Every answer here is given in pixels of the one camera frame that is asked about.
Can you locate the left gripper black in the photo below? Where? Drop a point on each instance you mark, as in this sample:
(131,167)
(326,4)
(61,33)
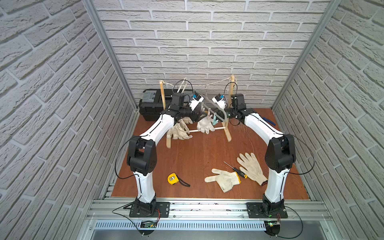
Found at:
(197,111)

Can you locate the grey plastic clip hanger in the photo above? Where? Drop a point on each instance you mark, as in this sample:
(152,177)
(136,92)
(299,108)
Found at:
(215,109)

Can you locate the white glove yellow cuff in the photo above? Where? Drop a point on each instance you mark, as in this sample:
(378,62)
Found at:
(225,180)
(205,125)

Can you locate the white plastic clip hanger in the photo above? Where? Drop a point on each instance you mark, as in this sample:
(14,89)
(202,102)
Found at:
(183,85)

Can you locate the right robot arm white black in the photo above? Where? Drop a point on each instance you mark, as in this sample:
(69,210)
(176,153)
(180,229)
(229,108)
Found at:
(279,157)

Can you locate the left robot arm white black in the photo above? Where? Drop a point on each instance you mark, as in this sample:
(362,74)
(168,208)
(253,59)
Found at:
(142,153)

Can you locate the teal clothes clip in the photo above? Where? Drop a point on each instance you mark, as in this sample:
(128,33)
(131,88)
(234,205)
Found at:
(214,120)

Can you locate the black plastic toolbox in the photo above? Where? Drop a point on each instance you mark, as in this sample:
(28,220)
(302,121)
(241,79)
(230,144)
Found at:
(151,104)

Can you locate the yellow black screwdriver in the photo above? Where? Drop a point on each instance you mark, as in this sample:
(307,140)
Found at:
(239,172)

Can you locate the white glove red cuff right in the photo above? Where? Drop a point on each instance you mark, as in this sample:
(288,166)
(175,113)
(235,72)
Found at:
(251,168)

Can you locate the yellow tape measure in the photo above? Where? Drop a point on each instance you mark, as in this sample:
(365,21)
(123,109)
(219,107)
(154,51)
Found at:
(174,179)

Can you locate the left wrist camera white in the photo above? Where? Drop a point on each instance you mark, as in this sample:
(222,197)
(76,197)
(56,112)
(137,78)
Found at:
(195,100)

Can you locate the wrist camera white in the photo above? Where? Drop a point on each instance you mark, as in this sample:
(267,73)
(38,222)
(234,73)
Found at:
(220,100)
(195,100)

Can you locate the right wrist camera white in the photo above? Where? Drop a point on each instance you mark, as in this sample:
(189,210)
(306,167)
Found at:
(220,100)

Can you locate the blue handled pliers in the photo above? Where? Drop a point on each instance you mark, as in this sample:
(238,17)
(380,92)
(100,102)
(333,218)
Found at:
(269,121)

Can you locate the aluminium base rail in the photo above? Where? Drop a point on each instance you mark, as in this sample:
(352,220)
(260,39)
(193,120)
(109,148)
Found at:
(200,214)

